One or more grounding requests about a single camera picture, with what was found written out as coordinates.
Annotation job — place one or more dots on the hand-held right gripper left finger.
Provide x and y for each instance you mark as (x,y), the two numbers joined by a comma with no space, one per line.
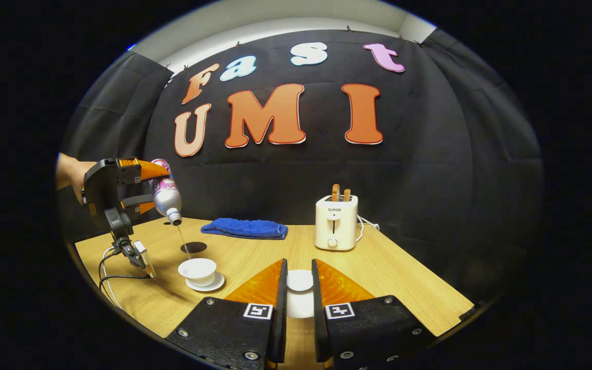
(280,318)

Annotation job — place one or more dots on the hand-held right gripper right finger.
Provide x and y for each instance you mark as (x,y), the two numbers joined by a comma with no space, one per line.
(319,324)

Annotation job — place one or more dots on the black backdrop cloth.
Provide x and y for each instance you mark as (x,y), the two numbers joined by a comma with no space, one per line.
(419,180)

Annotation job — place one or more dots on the blue towel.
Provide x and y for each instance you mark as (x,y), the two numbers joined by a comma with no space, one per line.
(244,228)

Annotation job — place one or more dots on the silver water bottle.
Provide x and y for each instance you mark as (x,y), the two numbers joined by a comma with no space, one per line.
(166,198)

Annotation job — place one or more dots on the white teacup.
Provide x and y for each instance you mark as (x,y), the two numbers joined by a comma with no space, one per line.
(198,270)

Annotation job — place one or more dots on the white toaster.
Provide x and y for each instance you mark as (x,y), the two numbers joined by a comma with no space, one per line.
(336,226)

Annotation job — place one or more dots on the white saucer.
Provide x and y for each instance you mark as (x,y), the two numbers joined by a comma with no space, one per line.
(216,283)

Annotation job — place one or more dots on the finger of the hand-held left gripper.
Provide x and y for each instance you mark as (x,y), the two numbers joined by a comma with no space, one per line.
(147,169)
(136,201)

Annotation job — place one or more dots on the dark round coaster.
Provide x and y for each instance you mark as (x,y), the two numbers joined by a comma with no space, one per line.
(193,247)

